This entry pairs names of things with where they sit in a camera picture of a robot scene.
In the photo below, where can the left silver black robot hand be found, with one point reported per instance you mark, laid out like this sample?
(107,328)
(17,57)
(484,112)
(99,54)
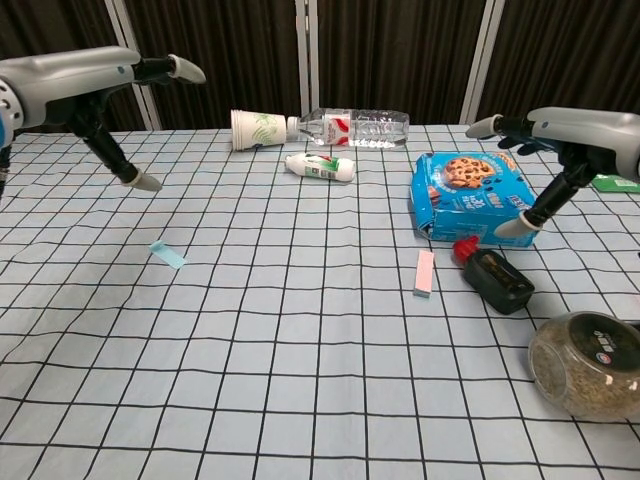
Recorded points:
(65,85)

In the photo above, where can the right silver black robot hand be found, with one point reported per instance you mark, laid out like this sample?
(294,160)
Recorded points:
(600,140)

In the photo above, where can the light blue strip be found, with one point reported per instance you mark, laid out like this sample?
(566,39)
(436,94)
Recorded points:
(167,255)

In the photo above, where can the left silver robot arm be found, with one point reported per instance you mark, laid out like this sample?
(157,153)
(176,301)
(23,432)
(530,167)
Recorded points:
(6,115)

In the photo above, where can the green card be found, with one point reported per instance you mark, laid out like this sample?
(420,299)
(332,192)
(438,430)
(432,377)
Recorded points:
(620,185)

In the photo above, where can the blue cookie box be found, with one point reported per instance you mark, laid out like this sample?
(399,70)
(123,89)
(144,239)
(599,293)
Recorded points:
(465,200)

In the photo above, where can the black sauce bottle red cap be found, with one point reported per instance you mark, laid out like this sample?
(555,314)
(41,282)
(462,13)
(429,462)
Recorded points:
(497,280)

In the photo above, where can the white paper cup green print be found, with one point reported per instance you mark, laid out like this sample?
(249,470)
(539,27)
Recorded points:
(257,130)

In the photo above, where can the clear spice jar black lid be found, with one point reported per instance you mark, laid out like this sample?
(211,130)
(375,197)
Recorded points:
(575,375)

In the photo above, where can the clear plastic water bottle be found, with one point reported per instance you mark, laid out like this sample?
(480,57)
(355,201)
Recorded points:
(350,127)

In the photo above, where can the small white drink bottle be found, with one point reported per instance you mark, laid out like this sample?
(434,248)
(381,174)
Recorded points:
(320,167)

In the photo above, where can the blue checked tablecloth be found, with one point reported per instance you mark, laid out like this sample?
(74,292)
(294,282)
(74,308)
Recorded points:
(250,325)

